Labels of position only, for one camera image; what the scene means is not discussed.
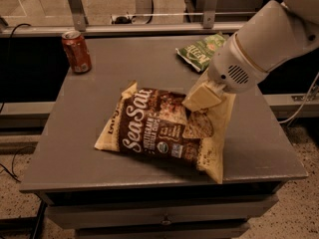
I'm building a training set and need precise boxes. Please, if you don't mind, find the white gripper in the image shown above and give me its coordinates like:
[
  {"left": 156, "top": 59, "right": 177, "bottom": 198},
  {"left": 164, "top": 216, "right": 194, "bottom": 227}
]
[{"left": 182, "top": 34, "right": 268, "bottom": 112}]

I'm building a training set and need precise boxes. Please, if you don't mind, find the brown sea salt chip bag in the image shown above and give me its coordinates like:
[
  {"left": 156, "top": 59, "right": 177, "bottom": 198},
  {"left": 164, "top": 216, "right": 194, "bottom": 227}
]
[{"left": 95, "top": 82, "right": 235, "bottom": 183}]

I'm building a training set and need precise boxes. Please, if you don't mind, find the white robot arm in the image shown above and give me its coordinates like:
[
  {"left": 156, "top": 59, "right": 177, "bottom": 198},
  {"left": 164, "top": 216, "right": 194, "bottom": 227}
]
[{"left": 182, "top": 0, "right": 319, "bottom": 112}]

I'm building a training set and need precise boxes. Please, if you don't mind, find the green chip bag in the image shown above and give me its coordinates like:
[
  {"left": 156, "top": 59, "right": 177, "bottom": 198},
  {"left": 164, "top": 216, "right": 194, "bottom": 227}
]
[{"left": 175, "top": 33, "right": 229, "bottom": 73}]

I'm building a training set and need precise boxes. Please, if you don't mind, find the red coke can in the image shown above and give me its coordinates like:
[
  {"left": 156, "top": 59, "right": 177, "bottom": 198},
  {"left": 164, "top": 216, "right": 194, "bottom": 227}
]
[{"left": 62, "top": 30, "right": 92, "bottom": 74}]

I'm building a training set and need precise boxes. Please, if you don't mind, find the white power strip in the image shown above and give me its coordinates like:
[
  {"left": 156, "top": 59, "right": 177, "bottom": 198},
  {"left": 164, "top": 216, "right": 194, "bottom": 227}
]
[{"left": 111, "top": 15, "right": 135, "bottom": 25}]

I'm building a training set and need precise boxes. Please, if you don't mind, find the grey cabinet drawer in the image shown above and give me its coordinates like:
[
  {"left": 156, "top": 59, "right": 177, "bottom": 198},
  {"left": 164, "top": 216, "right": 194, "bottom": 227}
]
[{"left": 46, "top": 194, "right": 278, "bottom": 239}]

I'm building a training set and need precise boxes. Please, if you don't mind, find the white cable at right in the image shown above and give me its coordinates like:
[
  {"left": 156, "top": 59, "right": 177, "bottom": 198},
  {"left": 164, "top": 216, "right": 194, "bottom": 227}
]
[{"left": 278, "top": 72, "right": 319, "bottom": 125}]

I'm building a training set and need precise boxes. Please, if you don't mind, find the metal railing frame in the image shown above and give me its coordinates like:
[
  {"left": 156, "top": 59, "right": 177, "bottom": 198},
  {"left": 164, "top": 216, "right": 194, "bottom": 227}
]
[{"left": 0, "top": 0, "right": 256, "bottom": 38}]

